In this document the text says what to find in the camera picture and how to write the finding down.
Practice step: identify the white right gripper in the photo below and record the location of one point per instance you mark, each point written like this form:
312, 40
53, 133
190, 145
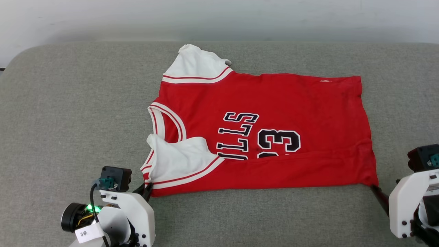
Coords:
401, 206

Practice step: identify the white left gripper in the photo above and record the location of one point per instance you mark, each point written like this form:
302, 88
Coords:
137, 219

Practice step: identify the red and white basketball jersey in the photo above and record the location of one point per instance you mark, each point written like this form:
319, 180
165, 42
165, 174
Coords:
291, 103

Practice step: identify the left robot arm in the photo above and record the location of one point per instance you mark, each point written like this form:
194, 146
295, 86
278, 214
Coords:
72, 218

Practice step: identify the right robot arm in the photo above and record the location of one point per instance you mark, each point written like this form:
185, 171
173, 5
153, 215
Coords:
430, 212

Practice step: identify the white paper label tag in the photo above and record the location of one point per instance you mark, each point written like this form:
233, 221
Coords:
88, 233

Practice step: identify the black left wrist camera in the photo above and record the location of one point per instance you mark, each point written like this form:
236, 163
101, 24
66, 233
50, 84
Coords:
118, 175

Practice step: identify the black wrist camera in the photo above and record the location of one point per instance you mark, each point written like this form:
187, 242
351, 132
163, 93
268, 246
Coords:
118, 175
420, 157

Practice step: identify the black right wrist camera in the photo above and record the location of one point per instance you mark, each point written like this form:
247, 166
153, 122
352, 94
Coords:
420, 157

